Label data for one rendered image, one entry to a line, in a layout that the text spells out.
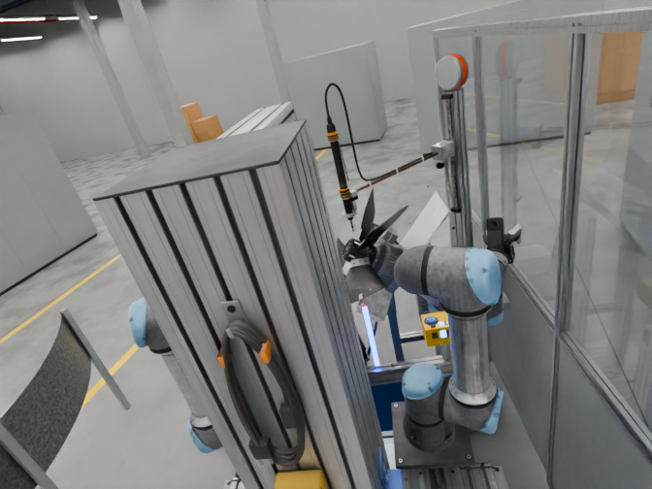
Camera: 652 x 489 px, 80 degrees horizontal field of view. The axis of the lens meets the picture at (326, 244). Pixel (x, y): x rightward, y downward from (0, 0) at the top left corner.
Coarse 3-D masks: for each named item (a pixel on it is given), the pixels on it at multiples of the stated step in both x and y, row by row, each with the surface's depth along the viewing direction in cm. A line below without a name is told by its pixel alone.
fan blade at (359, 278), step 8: (368, 264) 184; (352, 272) 181; (360, 272) 180; (368, 272) 178; (352, 280) 177; (360, 280) 174; (368, 280) 173; (376, 280) 170; (352, 288) 173; (360, 288) 170; (376, 288) 165; (352, 296) 170; (368, 296) 164
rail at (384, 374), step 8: (408, 360) 169; (416, 360) 168; (424, 360) 168; (432, 360) 167; (440, 360) 165; (368, 368) 171; (376, 368) 170; (384, 368) 169; (392, 368) 168; (400, 368) 167; (408, 368) 166; (440, 368) 166; (448, 368) 166; (376, 376) 169; (384, 376) 169; (392, 376) 169; (400, 376) 169; (376, 384) 171
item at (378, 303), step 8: (384, 288) 191; (376, 296) 188; (384, 296) 190; (360, 304) 188; (368, 304) 186; (376, 304) 187; (384, 304) 189; (360, 312) 189; (376, 312) 186; (384, 312) 187; (376, 320) 192
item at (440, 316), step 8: (440, 312) 160; (424, 320) 158; (440, 320) 156; (424, 328) 154; (432, 328) 153; (440, 328) 152; (448, 328) 152; (424, 336) 160; (432, 344) 156; (440, 344) 156
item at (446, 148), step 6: (438, 144) 196; (444, 144) 194; (450, 144) 193; (432, 150) 197; (438, 150) 193; (444, 150) 192; (450, 150) 194; (438, 156) 195; (444, 156) 193; (450, 156) 196
